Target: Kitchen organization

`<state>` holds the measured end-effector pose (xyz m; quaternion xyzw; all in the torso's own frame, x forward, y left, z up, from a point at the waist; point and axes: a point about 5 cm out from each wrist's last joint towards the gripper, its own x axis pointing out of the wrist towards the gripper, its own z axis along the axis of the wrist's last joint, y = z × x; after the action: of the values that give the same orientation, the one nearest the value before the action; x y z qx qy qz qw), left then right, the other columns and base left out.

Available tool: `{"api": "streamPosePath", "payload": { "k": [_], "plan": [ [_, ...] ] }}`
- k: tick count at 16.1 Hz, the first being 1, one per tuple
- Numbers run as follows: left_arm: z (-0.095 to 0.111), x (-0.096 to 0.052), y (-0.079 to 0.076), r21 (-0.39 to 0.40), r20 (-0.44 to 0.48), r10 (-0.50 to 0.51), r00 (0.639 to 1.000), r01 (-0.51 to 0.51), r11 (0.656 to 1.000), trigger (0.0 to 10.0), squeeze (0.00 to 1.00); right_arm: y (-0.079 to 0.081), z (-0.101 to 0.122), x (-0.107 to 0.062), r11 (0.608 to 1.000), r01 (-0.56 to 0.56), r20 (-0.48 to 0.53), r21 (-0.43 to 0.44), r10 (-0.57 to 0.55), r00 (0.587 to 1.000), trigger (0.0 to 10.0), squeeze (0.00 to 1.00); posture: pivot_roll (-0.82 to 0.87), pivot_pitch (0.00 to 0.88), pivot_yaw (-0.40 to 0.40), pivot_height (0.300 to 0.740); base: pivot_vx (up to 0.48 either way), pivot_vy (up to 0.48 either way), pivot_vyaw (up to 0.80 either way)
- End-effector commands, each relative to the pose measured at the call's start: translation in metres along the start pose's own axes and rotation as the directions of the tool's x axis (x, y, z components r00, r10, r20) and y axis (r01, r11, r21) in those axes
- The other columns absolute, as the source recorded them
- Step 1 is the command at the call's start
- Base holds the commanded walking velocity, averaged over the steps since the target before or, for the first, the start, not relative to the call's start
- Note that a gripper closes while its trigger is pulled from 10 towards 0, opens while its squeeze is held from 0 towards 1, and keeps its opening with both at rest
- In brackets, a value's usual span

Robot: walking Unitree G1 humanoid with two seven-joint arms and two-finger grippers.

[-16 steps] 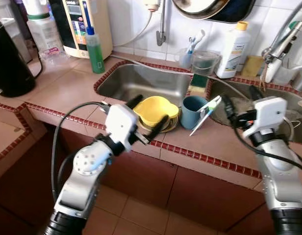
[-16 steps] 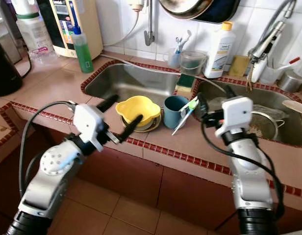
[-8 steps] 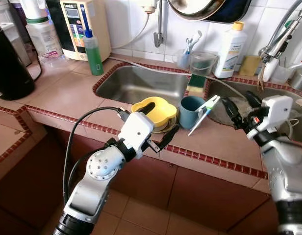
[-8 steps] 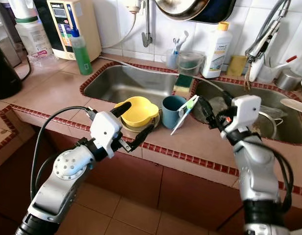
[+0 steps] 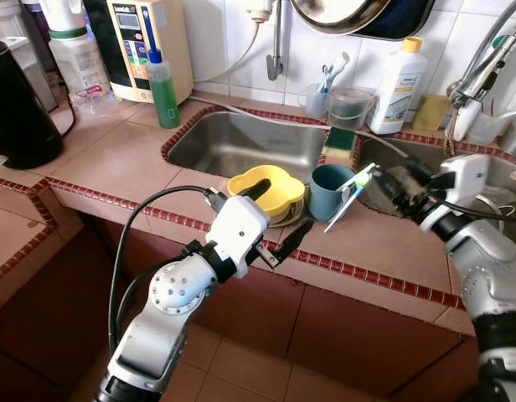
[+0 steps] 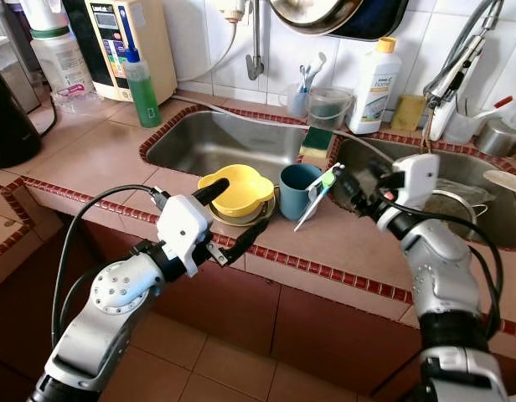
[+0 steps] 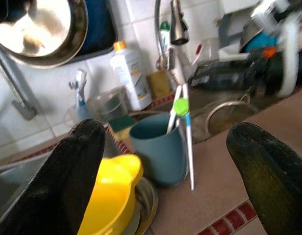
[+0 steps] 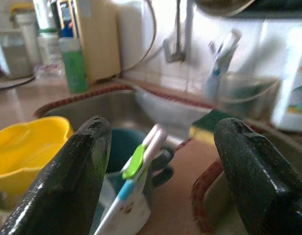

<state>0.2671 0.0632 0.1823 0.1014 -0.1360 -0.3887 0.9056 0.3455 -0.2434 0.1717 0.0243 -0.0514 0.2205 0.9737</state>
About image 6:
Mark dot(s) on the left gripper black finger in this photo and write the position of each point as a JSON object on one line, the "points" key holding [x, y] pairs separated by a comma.
{"points": [[250, 236], [212, 191]]}

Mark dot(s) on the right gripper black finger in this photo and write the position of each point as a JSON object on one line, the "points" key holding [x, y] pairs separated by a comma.
{"points": [[355, 190], [382, 167]]}

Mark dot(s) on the shallow steel dish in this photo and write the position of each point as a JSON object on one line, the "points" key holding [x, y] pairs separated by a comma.
{"points": [[258, 219]]}

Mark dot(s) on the yellow plastic bowl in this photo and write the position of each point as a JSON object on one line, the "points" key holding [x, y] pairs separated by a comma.
{"points": [[245, 193]]}

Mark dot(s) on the blue-grey plastic cup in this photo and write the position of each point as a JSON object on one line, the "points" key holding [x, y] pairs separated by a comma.
{"points": [[294, 197]]}

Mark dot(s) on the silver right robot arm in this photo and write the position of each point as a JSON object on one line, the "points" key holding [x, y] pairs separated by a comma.
{"points": [[442, 276]]}

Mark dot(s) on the stainless steel double sink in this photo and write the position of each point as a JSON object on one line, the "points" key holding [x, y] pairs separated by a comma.
{"points": [[216, 146]]}

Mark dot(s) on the green yellow scouring sponge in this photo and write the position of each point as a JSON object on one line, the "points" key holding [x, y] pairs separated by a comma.
{"points": [[316, 144]]}

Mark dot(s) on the plain yellow sponge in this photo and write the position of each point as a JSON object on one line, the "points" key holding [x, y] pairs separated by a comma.
{"points": [[409, 113]]}

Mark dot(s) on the steel pot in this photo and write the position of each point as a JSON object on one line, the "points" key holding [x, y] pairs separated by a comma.
{"points": [[455, 201]]}

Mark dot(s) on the white detergent bottle yellow cap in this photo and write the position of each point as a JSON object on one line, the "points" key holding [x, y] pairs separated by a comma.
{"points": [[374, 92]]}

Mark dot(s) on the clear plastic bucket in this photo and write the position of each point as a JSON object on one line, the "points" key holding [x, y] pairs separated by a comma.
{"points": [[330, 110]]}

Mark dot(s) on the clear plastic tumbler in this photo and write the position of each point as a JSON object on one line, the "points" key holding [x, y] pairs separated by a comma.
{"points": [[466, 126]]}

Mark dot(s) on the clear plastic toothbrush cup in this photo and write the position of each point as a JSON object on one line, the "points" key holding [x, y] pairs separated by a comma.
{"points": [[291, 102]]}

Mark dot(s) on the green dish soap bottle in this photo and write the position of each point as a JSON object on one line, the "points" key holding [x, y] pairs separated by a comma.
{"points": [[143, 96]]}

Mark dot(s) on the small steel cup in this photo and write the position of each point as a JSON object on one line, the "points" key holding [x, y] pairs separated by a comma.
{"points": [[498, 138]]}

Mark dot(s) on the chrome sink faucet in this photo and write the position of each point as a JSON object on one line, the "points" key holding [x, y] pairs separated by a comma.
{"points": [[459, 71]]}

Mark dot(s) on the pale wooden spatula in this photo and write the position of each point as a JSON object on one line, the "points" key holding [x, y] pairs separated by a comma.
{"points": [[505, 182]]}

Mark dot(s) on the black kettle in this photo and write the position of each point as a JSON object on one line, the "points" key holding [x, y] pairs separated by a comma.
{"points": [[11, 126]]}

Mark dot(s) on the red white utensil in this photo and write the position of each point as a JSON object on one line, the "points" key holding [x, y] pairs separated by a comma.
{"points": [[503, 105]]}

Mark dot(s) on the beige water ionizer appliance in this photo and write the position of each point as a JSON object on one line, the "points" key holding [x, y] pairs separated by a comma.
{"points": [[124, 50]]}

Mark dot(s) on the clear packet pink label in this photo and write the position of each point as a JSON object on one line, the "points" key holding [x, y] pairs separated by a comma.
{"points": [[74, 96]]}

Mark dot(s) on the white tap diverter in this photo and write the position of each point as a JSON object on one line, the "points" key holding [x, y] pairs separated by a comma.
{"points": [[237, 10]]}

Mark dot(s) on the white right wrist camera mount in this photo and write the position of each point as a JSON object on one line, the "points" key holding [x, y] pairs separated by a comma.
{"points": [[421, 177]]}

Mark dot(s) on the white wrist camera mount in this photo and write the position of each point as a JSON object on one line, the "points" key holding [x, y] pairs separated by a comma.
{"points": [[421, 177], [184, 230]]}

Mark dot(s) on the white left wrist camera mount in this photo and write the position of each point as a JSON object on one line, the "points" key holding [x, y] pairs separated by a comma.
{"points": [[184, 230]]}

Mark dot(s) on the chrome wall tap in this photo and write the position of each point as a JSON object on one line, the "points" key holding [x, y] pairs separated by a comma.
{"points": [[255, 50]]}

